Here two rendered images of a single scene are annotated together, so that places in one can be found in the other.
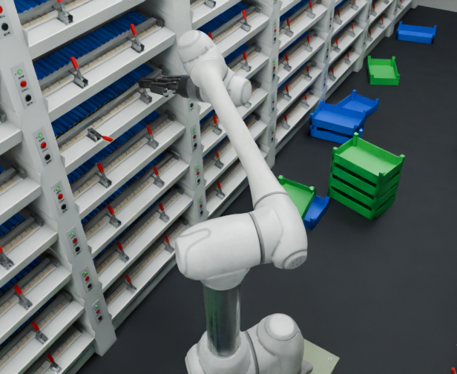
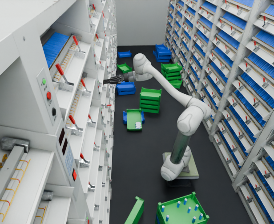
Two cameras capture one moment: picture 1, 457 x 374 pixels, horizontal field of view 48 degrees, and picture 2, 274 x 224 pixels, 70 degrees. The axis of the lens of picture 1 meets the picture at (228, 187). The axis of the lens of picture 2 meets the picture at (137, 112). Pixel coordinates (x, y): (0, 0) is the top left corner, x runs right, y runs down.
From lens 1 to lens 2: 1.02 m
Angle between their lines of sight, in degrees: 30
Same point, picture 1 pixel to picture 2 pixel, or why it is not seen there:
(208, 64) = (148, 64)
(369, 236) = (161, 118)
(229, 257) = (199, 119)
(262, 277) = (142, 144)
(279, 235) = (205, 108)
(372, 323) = not seen: hidden behind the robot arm
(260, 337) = not seen: hidden behind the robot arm
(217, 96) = (157, 73)
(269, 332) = not seen: hidden behind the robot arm
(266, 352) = (184, 157)
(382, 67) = (122, 67)
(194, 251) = (191, 122)
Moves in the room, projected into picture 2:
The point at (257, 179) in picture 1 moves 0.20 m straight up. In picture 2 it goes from (182, 96) to (186, 72)
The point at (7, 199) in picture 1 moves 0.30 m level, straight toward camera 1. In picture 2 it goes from (97, 139) to (139, 154)
